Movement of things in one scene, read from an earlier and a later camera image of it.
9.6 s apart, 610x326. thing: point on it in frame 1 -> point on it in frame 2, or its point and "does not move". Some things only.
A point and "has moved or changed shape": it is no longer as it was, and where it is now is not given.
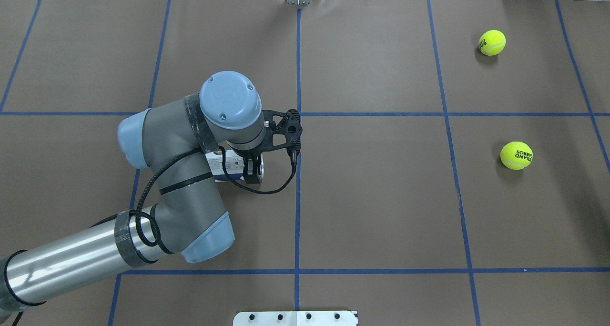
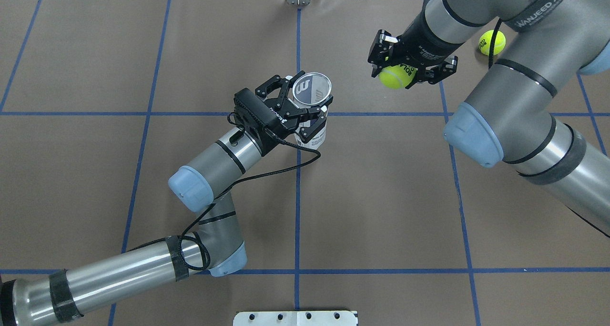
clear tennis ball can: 235,165 has moved or changed shape
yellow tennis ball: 492,43 does not move
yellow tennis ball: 516,156 has moved or changed shape
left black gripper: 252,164 -> 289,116
